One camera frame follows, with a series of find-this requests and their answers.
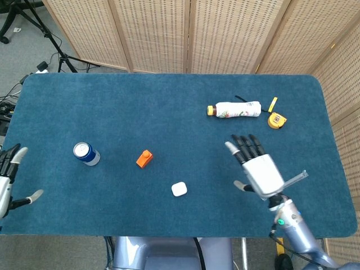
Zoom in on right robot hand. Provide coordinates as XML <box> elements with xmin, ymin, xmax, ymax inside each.
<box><xmin>224</xmin><ymin>134</ymin><xmax>285</xmax><ymax>198</ymax></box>

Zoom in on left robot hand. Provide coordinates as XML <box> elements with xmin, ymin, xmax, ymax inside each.
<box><xmin>0</xmin><ymin>143</ymin><xmax>44</xmax><ymax>220</ymax></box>

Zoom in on white earbud case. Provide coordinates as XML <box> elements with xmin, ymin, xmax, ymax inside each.
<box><xmin>171</xmin><ymin>182</ymin><xmax>188</xmax><ymax>197</ymax></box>

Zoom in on clear plastic tube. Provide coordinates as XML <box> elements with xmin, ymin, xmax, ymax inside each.
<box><xmin>260</xmin><ymin>169</ymin><xmax>309</xmax><ymax>201</ymax></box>

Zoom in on yellow tape measure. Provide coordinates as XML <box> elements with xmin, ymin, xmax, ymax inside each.
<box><xmin>267</xmin><ymin>111</ymin><xmax>288</xmax><ymax>130</ymax></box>

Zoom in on white label bottle yellow cap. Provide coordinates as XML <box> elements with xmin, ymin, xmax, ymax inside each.
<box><xmin>207</xmin><ymin>101</ymin><xmax>262</xmax><ymax>120</ymax></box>

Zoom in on silver table leg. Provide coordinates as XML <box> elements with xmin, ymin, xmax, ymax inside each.
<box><xmin>241</xmin><ymin>237</ymin><xmax>249</xmax><ymax>270</ymax></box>

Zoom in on wicker folding screen panel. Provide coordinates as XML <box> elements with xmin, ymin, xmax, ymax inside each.
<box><xmin>310</xmin><ymin>24</ymin><xmax>360</xmax><ymax>125</ymax></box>
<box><xmin>108</xmin><ymin>0</ymin><xmax>192</xmax><ymax>74</ymax></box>
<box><xmin>187</xmin><ymin>0</ymin><xmax>293</xmax><ymax>75</ymax></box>
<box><xmin>255</xmin><ymin>0</ymin><xmax>360</xmax><ymax>75</ymax></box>
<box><xmin>42</xmin><ymin>0</ymin><xmax>133</xmax><ymax>71</ymax></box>
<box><xmin>330</xmin><ymin>109</ymin><xmax>360</xmax><ymax>257</ymax></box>

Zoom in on blue and silver soda can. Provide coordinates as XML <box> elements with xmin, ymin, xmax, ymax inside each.
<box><xmin>73</xmin><ymin>142</ymin><xmax>101</xmax><ymax>167</ymax></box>

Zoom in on black caster wheel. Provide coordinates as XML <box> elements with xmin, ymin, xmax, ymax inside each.
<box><xmin>274</xmin><ymin>253</ymin><xmax>295</xmax><ymax>270</ymax></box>

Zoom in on blue carpet table mat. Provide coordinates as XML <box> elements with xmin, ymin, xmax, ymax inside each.
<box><xmin>0</xmin><ymin>73</ymin><xmax>358</xmax><ymax>239</ymax></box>

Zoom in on orange block with knob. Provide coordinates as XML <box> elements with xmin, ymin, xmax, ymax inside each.
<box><xmin>136</xmin><ymin>150</ymin><xmax>154</xmax><ymax>169</ymax></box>

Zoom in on grey blue robot torso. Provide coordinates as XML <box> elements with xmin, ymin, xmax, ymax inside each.
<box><xmin>111</xmin><ymin>236</ymin><xmax>235</xmax><ymax>270</ymax></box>

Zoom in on black tripod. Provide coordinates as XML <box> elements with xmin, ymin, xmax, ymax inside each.
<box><xmin>25</xmin><ymin>0</ymin><xmax>101</xmax><ymax>74</ymax></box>

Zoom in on black office chair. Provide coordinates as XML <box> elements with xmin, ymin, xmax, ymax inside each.
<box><xmin>0</xmin><ymin>0</ymin><xmax>29</xmax><ymax>44</ymax></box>

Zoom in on black strap with yellow tab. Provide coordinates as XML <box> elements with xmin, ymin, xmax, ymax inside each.
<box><xmin>235</xmin><ymin>95</ymin><xmax>278</xmax><ymax>114</ymax></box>

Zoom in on tangled black floor cables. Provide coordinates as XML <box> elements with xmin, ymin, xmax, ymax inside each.
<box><xmin>0</xmin><ymin>81</ymin><xmax>24</xmax><ymax>136</ymax></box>

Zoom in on black torso cable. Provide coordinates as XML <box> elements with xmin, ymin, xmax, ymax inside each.
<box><xmin>193</xmin><ymin>237</ymin><xmax>206</xmax><ymax>270</ymax></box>

